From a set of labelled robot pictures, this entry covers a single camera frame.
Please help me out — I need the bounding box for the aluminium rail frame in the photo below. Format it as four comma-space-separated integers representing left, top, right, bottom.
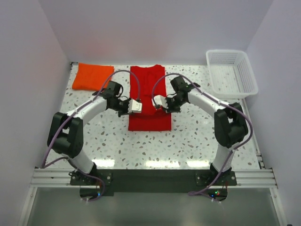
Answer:
19, 169, 289, 226

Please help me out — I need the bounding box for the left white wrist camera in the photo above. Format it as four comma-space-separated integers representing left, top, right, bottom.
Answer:
128, 99, 143, 114

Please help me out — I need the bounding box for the red t shirt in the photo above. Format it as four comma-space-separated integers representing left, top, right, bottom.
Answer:
128, 65, 172, 131

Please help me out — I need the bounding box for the white plastic basket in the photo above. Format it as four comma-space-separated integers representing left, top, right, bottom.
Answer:
206, 49, 258, 99

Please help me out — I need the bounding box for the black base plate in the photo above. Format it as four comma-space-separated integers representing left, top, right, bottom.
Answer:
69, 169, 238, 200

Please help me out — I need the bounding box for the folded orange t shirt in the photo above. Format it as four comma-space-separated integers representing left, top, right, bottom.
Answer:
72, 63, 114, 91

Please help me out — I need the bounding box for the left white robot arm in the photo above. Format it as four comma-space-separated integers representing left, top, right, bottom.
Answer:
42, 81, 141, 185

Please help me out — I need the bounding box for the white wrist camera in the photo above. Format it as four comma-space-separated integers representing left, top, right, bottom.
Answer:
128, 99, 143, 114
152, 95, 168, 109

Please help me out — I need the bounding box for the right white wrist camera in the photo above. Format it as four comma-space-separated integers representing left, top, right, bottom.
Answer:
152, 95, 168, 109

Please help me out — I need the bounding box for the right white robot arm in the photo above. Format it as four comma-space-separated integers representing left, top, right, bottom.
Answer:
164, 76, 249, 185

